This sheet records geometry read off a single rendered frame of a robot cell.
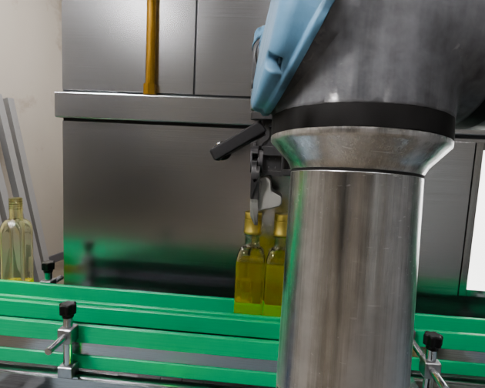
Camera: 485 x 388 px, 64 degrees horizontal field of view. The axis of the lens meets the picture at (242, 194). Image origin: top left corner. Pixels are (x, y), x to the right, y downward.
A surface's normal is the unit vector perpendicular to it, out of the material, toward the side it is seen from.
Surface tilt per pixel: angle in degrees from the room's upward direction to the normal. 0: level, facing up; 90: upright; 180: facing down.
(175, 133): 90
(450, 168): 90
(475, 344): 90
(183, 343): 90
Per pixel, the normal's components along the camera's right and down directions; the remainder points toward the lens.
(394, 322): 0.44, 0.03
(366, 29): -0.11, 0.14
